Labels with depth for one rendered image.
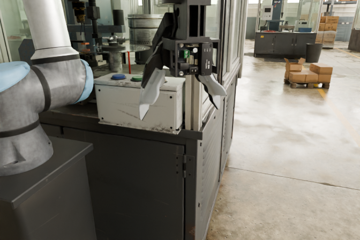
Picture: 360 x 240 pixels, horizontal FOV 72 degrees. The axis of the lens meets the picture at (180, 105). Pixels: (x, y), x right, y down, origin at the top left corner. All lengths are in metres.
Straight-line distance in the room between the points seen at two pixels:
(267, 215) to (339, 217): 0.41
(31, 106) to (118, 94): 0.25
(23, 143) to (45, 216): 0.18
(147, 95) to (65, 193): 0.41
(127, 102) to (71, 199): 0.31
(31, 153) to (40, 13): 0.33
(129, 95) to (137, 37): 1.11
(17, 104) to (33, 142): 0.10
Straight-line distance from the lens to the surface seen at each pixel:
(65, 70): 0.69
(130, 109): 0.78
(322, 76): 4.61
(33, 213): 0.67
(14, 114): 0.65
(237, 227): 1.54
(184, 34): 0.36
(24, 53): 1.29
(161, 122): 0.75
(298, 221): 1.68
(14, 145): 0.67
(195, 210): 0.97
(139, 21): 1.83
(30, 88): 0.65
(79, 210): 0.80
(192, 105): 0.76
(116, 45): 1.19
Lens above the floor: 1.08
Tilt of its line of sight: 19 degrees down
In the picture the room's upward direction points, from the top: straight up
